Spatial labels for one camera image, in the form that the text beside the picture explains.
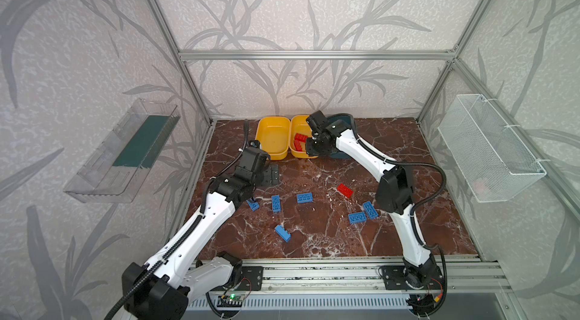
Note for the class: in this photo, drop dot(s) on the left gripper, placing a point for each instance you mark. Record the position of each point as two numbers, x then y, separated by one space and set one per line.
270 174

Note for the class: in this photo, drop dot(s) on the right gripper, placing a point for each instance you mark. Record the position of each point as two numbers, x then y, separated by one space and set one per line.
310 145

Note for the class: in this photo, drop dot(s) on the red brick top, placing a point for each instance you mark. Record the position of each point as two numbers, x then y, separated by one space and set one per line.
298 146

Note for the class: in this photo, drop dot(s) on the red brick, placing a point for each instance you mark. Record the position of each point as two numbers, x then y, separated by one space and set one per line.
301 137
298 146

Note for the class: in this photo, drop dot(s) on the blue brick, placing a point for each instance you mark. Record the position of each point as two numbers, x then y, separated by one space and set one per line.
370 210
305 198
358 217
253 204
283 233
276 204

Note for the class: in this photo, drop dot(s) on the red brick diagonal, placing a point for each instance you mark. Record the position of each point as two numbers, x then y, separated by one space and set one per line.
346 191

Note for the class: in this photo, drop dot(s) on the blue brick bottom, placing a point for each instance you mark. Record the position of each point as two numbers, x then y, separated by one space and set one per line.
283 233

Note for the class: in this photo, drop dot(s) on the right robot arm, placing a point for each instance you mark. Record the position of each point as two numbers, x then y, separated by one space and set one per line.
395 188

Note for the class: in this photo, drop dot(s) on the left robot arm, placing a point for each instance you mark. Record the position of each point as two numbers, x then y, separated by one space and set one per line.
165 285

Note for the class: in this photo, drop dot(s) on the middle yellow bin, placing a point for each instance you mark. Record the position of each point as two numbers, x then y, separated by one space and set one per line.
299 132

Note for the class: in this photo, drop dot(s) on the yellow bin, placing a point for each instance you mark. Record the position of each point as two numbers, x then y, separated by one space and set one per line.
299 132
273 134

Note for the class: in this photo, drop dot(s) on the teal bin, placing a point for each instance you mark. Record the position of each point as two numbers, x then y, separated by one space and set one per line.
342 138

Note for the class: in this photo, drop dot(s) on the left yellow bin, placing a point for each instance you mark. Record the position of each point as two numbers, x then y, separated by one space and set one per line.
273 134

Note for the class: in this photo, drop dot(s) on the clear acrylic shelf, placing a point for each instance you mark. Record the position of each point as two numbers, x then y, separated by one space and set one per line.
118 168

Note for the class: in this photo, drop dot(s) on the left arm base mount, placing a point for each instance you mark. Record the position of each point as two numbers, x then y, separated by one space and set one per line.
246 278

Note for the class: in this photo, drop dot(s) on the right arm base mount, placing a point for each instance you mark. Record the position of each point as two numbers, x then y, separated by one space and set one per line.
395 277

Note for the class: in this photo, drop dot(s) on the white wire basket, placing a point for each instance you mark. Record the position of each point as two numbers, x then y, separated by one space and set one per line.
493 159

